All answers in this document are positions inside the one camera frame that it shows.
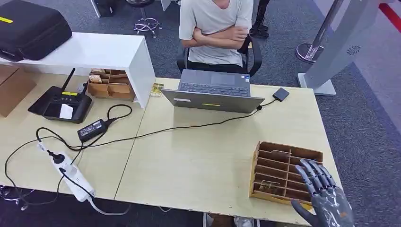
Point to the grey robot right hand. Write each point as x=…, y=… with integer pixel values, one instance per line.
x=329, y=203

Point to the printed card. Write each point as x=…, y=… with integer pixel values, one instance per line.
x=269, y=185

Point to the wooden slotted card box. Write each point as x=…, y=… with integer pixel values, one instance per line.
x=275, y=170

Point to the brown card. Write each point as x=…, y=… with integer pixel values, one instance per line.
x=280, y=153

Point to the small black external drive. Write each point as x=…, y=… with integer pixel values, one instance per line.
x=281, y=94

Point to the grey laptop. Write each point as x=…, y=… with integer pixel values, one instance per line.
x=216, y=101

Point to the white kiosk with screen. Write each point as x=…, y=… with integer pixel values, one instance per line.
x=344, y=40

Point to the black office chair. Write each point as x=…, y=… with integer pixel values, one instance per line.
x=255, y=53

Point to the yellow card pack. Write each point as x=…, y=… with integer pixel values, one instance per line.
x=156, y=90

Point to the person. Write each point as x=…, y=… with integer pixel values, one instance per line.
x=214, y=18

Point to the wooden box filled with cards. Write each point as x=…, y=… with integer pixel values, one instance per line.
x=109, y=89

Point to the black power adapter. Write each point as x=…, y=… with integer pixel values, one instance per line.
x=91, y=129

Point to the white power strip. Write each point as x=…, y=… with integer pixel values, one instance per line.
x=73, y=178

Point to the black stool with chrome base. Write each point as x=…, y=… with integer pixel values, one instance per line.
x=145, y=23

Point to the white desk riser shelf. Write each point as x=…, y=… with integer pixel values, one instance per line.
x=94, y=51

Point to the black remote controller with antenna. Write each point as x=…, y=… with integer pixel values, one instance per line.
x=56, y=106

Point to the black floor cabinet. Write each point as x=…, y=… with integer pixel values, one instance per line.
x=105, y=7

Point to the chrome chair base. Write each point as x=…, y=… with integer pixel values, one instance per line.
x=12, y=195

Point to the brown cardboard box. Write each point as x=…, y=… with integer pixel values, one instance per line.
x=14, y=87

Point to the black carrying case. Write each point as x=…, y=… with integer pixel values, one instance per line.
x=31, y=28

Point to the chrome stanchion post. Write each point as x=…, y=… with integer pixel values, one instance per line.
x=308, y=50

